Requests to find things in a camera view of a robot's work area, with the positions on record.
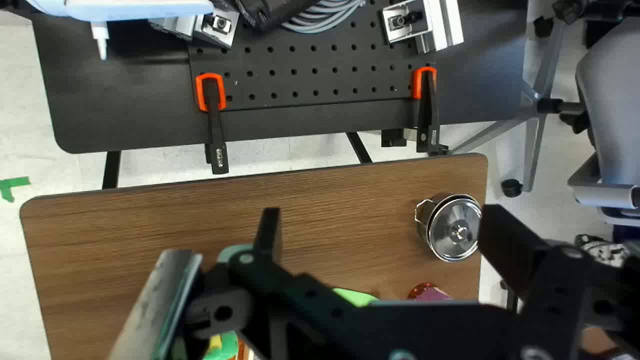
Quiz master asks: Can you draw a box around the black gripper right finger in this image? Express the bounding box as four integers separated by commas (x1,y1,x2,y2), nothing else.
477,203,640,360

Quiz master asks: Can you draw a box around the green plush turtle toy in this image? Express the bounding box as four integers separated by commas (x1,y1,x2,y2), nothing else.
201,330,244,360

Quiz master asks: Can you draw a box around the black white patterned object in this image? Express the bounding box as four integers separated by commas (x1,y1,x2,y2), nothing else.
574,231,630,269

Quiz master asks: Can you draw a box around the black workbench table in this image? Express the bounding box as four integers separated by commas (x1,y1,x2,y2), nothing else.
29,0,535,189

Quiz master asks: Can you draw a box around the grey office chair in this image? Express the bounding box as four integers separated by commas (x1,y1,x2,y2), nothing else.
449,0,640,229

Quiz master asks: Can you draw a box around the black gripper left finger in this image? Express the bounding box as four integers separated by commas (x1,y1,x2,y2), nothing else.
228,206,521,360

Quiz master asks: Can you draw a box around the white robot base unit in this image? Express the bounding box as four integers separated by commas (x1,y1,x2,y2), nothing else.
26,0,215,62

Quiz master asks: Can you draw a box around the large aluminium corner bracket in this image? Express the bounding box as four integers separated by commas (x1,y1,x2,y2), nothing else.
379,0,466,56

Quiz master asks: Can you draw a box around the grey cable bundle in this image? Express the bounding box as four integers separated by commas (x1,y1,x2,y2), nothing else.
280,0,366,34

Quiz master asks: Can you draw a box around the silver metal cup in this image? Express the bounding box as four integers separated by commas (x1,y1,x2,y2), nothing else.
412,189,483,264

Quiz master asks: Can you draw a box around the orange black bar clamp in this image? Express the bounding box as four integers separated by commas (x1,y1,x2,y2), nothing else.
407,64,449,158
191,69,231,176

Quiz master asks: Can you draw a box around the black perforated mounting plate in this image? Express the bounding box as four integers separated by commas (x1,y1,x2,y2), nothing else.
186,0,443,114

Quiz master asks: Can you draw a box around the small aluminium corner bracket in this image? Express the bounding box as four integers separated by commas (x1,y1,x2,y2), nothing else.
190,10,241,50

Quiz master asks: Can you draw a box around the red pink small object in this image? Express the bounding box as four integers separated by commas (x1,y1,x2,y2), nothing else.
405,279,449,306

